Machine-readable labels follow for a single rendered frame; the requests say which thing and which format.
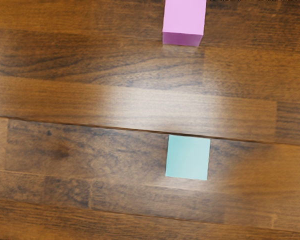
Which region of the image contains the light blue block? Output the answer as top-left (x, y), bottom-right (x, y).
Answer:
top-left (164, 134), bottom-right (211, 181)

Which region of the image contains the pink block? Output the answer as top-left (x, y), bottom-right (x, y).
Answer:
top-left (162, 0), bottom-right (207, 48)

